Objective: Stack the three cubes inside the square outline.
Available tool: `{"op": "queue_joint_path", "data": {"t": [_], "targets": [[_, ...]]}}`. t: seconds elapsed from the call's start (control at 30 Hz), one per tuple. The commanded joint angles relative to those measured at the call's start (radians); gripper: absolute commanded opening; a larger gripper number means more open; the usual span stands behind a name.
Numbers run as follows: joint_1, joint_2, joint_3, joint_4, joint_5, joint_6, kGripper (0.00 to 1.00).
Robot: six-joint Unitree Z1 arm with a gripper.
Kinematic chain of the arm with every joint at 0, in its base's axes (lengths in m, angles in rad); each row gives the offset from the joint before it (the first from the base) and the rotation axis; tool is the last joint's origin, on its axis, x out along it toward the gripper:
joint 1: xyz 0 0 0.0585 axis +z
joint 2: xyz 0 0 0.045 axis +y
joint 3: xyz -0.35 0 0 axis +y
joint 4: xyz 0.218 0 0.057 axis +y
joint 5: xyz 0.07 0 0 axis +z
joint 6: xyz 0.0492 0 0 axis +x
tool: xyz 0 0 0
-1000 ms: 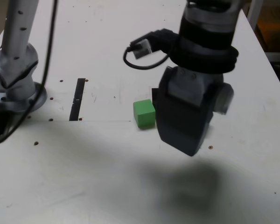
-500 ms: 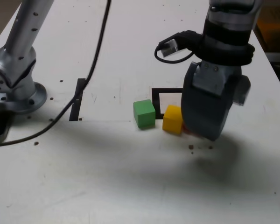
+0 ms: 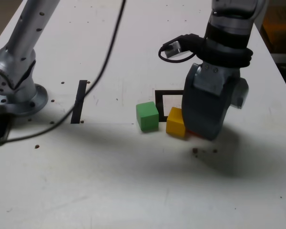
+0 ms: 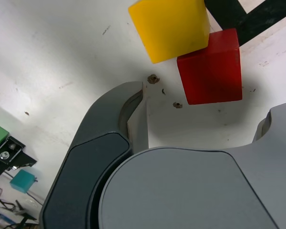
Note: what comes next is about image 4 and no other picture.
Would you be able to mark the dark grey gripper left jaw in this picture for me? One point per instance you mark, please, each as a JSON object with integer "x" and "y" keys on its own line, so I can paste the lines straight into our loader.
{"x": 90, "y": 152}

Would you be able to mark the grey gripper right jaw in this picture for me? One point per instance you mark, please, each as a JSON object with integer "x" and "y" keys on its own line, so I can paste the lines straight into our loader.
{"x": 193, "y": 190}

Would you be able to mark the red cube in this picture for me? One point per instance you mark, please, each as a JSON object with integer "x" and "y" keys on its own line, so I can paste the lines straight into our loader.
{"x": 212, "y": 74}

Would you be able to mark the yellow cube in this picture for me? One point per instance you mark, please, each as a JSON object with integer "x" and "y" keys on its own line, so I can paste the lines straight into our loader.
{"x": 169, "y": 26}

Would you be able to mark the teal box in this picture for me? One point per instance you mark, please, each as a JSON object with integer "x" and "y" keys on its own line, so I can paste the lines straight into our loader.
{"x": 22, "y": 180}

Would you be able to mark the black metal bracket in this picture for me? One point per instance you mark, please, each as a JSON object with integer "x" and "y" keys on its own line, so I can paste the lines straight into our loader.
{"x": 14, "y": 155}

